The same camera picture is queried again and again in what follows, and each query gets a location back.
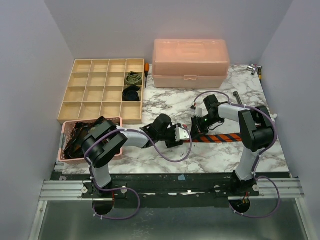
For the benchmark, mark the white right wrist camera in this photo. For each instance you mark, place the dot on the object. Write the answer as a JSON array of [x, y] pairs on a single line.
[[197, 111]]

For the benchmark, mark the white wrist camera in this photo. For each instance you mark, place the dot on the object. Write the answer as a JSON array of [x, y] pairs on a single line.
[[197, 111], [181, 134]]

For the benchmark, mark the aluminium extrusion frame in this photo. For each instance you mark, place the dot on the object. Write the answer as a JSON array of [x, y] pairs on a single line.
[[47, 194]]

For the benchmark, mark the pink plastic basket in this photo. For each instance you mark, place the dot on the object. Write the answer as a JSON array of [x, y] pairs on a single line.
[[66, 135]]

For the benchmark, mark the yellow black tool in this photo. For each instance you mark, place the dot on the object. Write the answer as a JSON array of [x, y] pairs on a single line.
[[260, 73]]

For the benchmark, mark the pile of patterned ties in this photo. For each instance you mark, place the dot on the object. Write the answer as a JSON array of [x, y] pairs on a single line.
[[81, 129]]

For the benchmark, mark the silver socket tool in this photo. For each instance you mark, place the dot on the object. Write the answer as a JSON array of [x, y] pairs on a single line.
[[254, 68]]

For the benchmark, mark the orange navy striped tie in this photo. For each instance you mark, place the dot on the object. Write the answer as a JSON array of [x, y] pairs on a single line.
[[219, 138]]

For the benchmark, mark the white plastic fitting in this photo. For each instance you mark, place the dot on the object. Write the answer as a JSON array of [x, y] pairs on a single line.
[[273, 117]]

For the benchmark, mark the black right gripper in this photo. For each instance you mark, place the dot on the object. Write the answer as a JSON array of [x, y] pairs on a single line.
[[198, 124]]

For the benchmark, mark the wooden compartment tray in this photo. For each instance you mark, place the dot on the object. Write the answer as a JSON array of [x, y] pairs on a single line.
[[95, 88]]

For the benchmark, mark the black mounting rail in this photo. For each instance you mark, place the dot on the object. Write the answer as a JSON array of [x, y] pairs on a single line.
[[177, 190]]

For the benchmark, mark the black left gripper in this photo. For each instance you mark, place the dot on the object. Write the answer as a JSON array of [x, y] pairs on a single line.
[[173, 143]]

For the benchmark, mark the metal crank handle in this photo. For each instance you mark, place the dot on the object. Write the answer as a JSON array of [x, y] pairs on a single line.
[[237, 96]]

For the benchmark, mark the rolled green tie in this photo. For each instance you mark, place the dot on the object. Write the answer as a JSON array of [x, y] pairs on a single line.
[[133, 79]]

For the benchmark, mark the rolled black tie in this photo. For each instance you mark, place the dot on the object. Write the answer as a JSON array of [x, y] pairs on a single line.
[[130, 94]]

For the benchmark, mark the orange handled screwdriver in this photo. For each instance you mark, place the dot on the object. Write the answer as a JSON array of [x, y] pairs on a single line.
[[146, 73]]

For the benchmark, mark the pink plastic storage box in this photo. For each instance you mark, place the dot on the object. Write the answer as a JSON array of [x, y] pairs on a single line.
[[190, 63]]

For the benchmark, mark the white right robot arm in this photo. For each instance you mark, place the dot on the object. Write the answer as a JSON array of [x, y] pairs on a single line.
[[257, 131]]

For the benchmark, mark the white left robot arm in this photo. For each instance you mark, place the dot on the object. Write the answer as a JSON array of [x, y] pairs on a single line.
[[104, 141]]

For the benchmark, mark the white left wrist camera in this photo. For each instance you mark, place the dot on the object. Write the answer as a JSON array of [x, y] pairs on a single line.
[[181, 134]]

